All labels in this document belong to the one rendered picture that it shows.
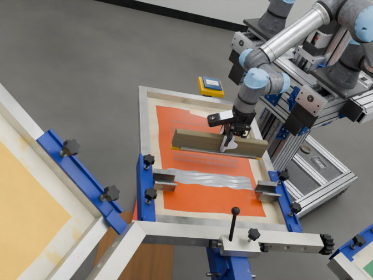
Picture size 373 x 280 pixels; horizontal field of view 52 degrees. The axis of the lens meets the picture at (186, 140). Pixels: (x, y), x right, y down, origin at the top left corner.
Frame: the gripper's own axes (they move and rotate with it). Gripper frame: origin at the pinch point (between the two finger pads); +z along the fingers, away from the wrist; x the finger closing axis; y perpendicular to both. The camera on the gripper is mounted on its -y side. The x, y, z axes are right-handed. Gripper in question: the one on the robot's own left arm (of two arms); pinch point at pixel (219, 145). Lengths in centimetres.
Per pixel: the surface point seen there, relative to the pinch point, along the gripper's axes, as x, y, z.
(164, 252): 17, 4, 107
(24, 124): -29, -67, -24
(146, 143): 6.7, -27.0, 9.8
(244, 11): 354, 128, 83
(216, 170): -0.3, 3.3, 13.5
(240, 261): -47.7, -0.2, 4.7
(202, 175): -5.0, -4.0, 12.8
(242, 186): -8.1, 13.3, 13.2
